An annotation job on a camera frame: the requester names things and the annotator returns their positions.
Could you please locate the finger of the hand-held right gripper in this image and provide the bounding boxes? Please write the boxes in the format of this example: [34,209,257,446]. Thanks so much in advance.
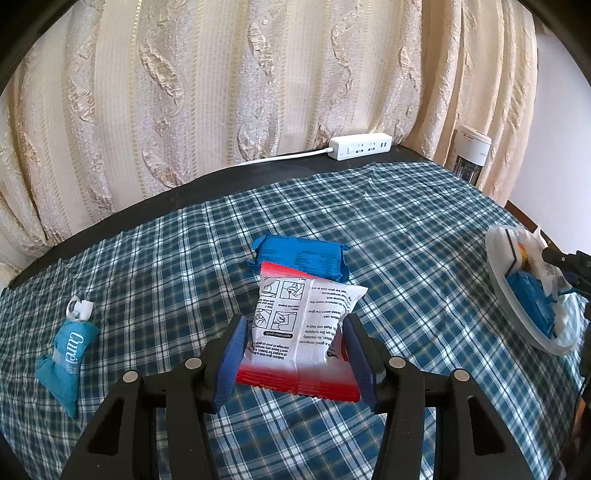
[541,247,591,294]

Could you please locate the blue packet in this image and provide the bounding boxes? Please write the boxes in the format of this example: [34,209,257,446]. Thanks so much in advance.
[505,271,575,337]
[247,234,352,283]

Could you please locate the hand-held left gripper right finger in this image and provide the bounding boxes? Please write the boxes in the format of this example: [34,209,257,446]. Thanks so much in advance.
[342,314,527,480]

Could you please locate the white power cable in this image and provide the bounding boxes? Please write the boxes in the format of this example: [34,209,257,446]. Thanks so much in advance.
[231,147,333,166]

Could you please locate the grey sponge block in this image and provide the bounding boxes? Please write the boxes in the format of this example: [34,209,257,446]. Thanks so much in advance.
[501,228,525,273]

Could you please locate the clear plastic container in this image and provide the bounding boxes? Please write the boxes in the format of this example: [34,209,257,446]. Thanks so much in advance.
[485,224,585,355]

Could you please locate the red and white packet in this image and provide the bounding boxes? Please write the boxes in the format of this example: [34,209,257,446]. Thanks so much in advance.
[235,261,369,402]

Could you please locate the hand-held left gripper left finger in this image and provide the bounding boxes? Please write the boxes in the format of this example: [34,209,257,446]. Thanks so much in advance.
[67,315,250,480]

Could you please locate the white packets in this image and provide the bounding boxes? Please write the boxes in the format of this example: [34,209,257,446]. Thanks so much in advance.
[526,226,578,333]

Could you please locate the teal tube with white cap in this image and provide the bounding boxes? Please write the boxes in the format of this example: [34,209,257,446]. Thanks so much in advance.
[36,298,99,418]

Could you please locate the white tower appliance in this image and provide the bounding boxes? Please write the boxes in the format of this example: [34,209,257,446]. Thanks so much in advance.
[450,124,491,188]

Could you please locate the white power strip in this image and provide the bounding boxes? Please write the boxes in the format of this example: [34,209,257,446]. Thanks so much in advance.
[329,133,393,161]

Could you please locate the cream patterned curtain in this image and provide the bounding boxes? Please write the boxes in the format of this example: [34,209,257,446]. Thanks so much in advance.
[0,0,539,287]

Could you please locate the blue plaid cloth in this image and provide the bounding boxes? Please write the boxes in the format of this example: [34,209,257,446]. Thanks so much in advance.
[0,159,591,480]

